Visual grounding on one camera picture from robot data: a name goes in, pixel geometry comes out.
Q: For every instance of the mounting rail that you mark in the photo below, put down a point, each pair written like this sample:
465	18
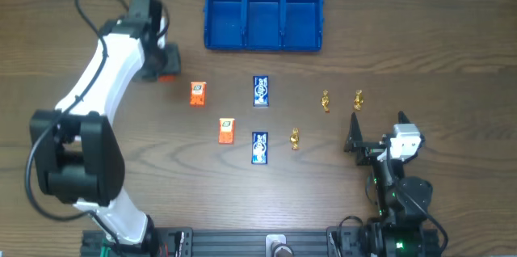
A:
234	243

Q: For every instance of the orange candy box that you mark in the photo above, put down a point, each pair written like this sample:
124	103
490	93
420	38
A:
226	131
167	78
198	93

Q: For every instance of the blue candy pack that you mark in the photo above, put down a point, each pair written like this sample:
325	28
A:
259	148
261	91

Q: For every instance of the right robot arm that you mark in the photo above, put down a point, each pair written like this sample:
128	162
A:
404	196

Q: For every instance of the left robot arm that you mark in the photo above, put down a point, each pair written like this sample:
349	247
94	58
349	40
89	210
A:
117	63

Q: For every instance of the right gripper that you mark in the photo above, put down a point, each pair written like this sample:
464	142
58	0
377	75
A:
369	152

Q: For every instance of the blue tray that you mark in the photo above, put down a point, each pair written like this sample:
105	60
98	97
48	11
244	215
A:
263	16

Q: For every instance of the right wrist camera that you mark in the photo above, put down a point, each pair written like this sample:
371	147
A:
404	140

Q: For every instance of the gold wrapped candy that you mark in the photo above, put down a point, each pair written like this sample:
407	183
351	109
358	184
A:
358	99
295	138
325	100

